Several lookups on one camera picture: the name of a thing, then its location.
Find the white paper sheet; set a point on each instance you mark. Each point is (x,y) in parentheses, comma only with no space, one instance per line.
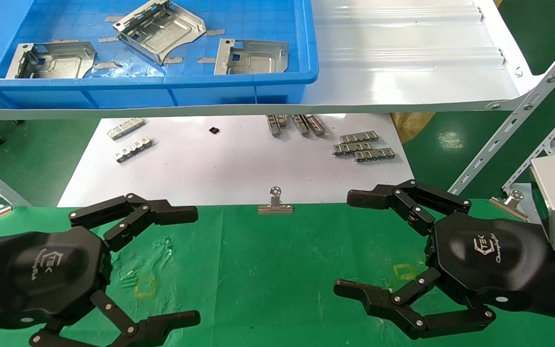
(234,168)

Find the blue plastic bin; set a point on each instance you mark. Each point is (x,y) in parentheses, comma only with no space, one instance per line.
(142,91)

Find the silver binder clip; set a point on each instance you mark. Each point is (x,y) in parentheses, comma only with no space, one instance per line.
(509,205)
(275,207)

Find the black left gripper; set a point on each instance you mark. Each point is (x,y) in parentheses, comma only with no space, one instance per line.
(41,274)

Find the green table mat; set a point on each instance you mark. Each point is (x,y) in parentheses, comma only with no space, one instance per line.
(268,270)

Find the white slotted rack post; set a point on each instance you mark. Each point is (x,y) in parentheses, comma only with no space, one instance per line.
(513,125)
(542,149)

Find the small notched metal rail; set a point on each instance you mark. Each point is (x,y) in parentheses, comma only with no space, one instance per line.
(375,155)
(315,124)
(283,119)
(300,124)
(352,148)
(134,149)
(273,125)
(125,128)
(358,137)

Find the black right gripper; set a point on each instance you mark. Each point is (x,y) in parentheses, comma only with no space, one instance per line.
(489,260)

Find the stamped metal bracket plate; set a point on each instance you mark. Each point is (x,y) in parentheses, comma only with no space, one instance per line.
(258,60)
(159,29)
(60,62)

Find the white shelf board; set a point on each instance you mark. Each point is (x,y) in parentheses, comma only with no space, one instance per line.
(403,72)

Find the grey tape strip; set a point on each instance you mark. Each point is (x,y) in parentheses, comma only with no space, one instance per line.
(63,40)
(113,19)
(109,39)
(206,60)
(216,32)
(173,60)

